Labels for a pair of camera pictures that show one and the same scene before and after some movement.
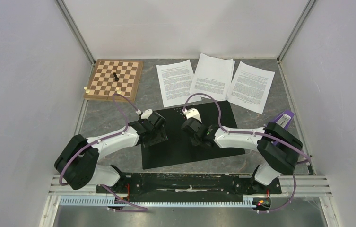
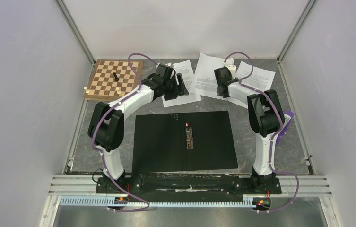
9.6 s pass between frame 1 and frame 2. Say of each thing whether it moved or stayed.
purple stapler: stayed
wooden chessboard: stayed
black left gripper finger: moved
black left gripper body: moved
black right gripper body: moved
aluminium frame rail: stayed
